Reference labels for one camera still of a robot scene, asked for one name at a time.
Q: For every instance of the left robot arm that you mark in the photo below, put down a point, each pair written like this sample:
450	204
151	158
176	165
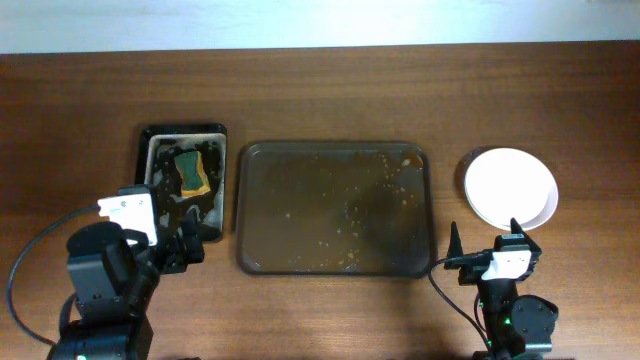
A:
115	266

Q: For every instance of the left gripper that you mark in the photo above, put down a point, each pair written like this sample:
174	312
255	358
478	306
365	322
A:
181	248

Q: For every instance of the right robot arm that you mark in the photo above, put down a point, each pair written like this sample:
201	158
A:
515	326

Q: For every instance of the pinkish white plate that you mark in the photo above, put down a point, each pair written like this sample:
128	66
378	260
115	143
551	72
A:
504	184

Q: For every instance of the brown serving tray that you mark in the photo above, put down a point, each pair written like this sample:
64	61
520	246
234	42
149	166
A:
340	208

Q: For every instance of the green orange sponge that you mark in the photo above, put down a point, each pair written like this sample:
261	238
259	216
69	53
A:
194	181

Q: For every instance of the black soapy water tray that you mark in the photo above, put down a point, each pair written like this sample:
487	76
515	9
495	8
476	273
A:
159	145

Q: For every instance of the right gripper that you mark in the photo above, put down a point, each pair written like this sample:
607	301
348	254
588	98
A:
470	273

